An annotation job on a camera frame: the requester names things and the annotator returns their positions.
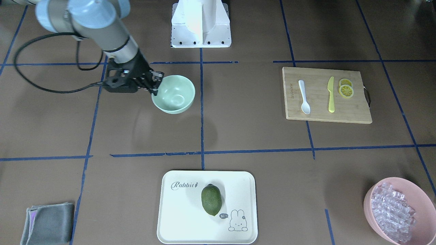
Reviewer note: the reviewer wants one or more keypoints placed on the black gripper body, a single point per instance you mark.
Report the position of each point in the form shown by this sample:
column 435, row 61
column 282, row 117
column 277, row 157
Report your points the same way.
column 139, row 65

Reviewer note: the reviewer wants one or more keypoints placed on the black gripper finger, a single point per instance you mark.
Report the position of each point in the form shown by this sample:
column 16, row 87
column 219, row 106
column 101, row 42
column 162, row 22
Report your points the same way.
column 152, row 89
column 157, row 76

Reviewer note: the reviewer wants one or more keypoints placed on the mint green bowl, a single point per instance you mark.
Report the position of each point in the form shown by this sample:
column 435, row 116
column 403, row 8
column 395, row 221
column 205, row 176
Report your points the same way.
column 175, row 94

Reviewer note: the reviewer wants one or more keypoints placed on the white plastic spoon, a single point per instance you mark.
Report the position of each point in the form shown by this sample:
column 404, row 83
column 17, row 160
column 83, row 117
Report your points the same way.
column 305, row 107

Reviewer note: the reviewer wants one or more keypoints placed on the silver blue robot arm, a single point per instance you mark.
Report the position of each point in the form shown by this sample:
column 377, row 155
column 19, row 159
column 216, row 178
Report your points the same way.
column 100, row 21

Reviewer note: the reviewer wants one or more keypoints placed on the pink bowl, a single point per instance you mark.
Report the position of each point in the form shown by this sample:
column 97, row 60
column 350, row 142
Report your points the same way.
column 425, row 231

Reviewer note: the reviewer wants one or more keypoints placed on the cream rabbit tray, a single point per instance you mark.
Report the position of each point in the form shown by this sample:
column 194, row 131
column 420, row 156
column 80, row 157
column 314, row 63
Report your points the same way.
column 183, row 220

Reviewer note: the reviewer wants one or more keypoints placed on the bamboo cutting board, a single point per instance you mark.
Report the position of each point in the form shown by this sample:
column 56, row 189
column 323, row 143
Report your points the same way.
column 354, row 110

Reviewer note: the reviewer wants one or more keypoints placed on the grey folded cloth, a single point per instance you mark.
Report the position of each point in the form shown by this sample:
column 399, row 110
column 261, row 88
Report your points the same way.
column 48, row 224

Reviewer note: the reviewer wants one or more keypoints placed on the yellow plastic knife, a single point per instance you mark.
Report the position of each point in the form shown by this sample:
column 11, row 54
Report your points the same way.
column 331, row 106

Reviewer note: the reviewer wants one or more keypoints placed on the clear ice cubes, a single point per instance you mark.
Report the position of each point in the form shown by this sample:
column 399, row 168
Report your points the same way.
column 392, row 212

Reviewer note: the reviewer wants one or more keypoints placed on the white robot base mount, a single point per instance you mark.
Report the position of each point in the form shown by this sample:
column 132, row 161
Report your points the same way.
column 200, row 24

